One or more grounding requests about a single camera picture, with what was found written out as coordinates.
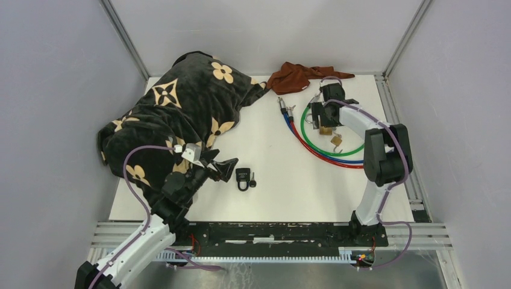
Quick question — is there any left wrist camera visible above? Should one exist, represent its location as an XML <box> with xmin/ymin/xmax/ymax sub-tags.
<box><xmin>181</xmin><ymin>143</ymin><xmax>204</xmax><ymax>167</ymax></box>

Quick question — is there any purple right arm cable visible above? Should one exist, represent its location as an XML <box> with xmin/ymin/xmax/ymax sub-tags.
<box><xmin>319</xmin><ymin>75</ymin><xmax>413</xmax><ymax>270</ymax></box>

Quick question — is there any brown crumpled cloth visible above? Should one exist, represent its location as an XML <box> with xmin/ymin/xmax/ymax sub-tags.
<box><xmin>266</xmin><ymin>62</ymin><xmax>355</xmax><ymax>95</ymax></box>

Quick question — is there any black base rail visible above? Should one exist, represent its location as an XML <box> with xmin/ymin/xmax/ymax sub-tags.
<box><xmin>174</xmin><ymin>222</ymin><xmax>389</xmax><ymax>257</ymax></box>

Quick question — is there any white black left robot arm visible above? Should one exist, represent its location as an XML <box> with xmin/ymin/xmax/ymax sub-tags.
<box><xmin>74</xmin><ymin>144</ymin><xmax>239</xmax><ymax>288</ymax></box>

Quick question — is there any white slotted cable duct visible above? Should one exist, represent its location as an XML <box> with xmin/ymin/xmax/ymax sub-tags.
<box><xmin>153</xmin><ymin>250</ymin><xmax>356</xmax><ymax>265</ymax></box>

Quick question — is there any small brass padlock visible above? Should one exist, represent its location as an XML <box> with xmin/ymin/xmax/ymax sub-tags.
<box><xmin>330</xmin><ymin>135</ymin><xmax>343</xmax><ymax>154</ymax></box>

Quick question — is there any red cable lock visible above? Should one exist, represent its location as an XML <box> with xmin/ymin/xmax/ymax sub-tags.
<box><xmin>281</xmin><ymin>107</ymin><xmax>363</xmax><ymax>169</ymax></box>

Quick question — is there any blue cable lock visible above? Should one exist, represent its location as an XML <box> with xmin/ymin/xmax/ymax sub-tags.
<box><xmin>277</xmin><ymin>96</ymin><xmax>364</xmax><ymax>169</ymax></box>

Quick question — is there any green cable lock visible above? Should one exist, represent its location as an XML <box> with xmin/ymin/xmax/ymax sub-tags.
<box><xmin>300</xmin><ymin>94</ymin><xmax>364</xmax><ymax>157</ymax></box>

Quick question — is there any black padlock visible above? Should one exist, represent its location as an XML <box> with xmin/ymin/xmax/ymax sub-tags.
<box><xmin>235</xmin><ymin>168</ymin><xmax>251</xmax><ymax>191</ymax></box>

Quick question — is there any black floral patterned blanket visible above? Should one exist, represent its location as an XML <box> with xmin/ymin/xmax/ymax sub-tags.
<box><xmin>97</xmin><ymin>51</ymin><xmax>269</xmax><ymax>205</ymax></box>

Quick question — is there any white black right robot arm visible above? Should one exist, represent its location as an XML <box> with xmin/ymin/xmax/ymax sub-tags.
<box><xmin>310</xmin><ymin>82</ymin><xmax>413</xmax><ymax>246</ymax></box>

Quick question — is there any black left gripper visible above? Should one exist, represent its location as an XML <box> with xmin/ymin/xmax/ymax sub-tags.
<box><xmin>182</xmin><ymin>149</ymin><xmax>237</xmax><ymax>203</ymax></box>

